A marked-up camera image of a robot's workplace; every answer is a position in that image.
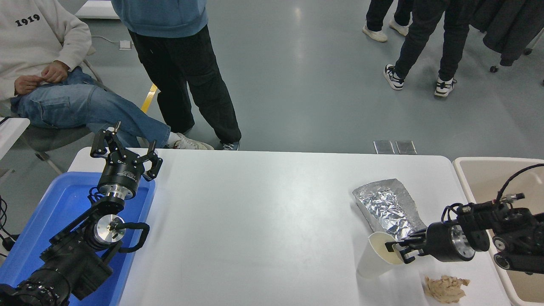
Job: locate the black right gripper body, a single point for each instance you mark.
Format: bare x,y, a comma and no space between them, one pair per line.
440,242

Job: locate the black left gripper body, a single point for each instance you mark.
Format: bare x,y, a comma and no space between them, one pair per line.
121,174

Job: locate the white paper cup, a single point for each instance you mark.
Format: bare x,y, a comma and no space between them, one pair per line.
369,263

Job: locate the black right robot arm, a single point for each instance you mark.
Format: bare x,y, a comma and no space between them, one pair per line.
514,229

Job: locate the crumpled tan paper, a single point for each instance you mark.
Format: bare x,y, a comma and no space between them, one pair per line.
444,289

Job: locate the person's left hand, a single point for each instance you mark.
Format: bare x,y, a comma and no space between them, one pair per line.
55,71

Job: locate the person's right hand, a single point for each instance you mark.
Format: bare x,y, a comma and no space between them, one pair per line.
27,85

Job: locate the crumpled silver foil tray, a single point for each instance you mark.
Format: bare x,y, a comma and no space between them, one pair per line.
382,204

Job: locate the large pale bin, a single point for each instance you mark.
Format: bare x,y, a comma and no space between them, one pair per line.
480,178

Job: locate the blue plastic tray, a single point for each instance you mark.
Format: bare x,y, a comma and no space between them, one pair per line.
51,204

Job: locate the silver floor plate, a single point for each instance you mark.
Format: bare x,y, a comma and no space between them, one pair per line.
384,147
406,147

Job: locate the white floor socket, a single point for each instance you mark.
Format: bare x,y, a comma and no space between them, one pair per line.
125,44

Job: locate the white side table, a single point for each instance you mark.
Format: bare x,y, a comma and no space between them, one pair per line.
10,131

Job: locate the person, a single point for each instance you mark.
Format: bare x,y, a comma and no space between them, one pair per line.
182,63
38,38
425,34
378,12

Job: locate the wheeled clothes rack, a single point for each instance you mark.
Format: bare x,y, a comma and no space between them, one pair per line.
493,68

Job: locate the dark hanging coat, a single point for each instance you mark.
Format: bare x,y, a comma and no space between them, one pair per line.
510,25

